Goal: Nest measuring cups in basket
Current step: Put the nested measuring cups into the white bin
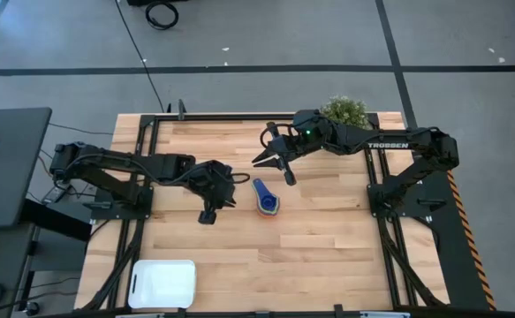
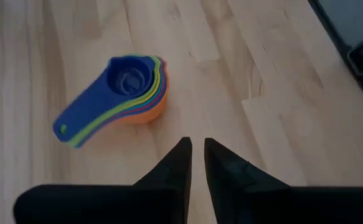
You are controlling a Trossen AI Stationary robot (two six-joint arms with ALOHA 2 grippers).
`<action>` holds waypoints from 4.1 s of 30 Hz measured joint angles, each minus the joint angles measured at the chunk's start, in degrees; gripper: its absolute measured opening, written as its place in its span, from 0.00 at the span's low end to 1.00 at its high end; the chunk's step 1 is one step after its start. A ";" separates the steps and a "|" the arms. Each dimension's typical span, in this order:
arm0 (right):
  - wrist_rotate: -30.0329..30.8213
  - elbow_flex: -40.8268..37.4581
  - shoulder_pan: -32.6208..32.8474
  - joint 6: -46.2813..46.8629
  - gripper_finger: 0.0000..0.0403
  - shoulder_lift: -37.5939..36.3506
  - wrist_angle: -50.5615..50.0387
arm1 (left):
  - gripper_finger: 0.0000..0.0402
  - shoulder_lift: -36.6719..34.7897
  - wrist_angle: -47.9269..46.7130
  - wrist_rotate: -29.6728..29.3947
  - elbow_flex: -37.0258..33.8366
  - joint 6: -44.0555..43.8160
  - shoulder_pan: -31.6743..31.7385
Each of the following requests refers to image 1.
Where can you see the white plastic basket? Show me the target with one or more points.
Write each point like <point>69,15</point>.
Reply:
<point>164,285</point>

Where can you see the black equipment box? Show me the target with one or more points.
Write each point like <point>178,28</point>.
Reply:
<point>142,2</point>

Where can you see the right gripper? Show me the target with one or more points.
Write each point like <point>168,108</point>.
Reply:
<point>305,134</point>

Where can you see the grey side table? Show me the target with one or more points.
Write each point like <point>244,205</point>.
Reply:
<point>1,256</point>

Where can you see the dark grey desk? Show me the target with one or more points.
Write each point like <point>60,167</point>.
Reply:
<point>9,168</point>

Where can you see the potted plant in striped pot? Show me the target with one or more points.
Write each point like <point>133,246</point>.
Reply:
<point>347,110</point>

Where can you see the black frame bracket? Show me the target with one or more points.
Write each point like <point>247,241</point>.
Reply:
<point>181,110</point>
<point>168,108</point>

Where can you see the black hazard-striped floor mat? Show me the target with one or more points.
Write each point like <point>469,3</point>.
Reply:
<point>456,247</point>

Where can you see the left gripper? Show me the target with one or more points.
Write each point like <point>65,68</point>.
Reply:
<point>215,183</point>

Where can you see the small navy measuring cup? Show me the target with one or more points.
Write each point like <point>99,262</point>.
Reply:
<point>268,203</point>

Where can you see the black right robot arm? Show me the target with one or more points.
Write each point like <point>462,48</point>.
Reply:
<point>389,143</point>

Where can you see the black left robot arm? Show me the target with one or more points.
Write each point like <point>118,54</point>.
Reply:
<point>120,161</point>

